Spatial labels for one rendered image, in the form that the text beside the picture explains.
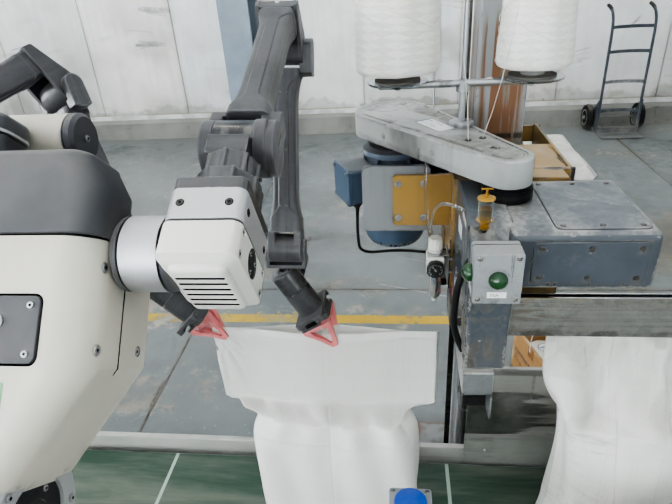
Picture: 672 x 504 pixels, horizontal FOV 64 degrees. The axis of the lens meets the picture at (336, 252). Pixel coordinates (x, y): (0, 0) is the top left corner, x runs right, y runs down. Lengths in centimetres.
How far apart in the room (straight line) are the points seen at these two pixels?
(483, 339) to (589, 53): 548
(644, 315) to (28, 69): 129
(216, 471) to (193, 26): 518
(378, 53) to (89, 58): 597
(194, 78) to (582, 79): 412
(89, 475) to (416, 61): 154
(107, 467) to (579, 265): 152
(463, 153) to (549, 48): 24
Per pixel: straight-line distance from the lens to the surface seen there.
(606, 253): 95
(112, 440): 200
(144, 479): 187
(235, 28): 574
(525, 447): 177
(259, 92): 82
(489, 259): 85
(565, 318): 120
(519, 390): 161
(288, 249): 106
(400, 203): 126
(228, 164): 67
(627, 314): 123
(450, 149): 105
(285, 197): 105
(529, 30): 109
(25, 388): 65
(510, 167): 97
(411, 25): 105
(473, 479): 175
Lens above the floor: 174
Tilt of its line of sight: 29 degrees down
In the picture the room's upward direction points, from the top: 4 degrees counter-clockwise
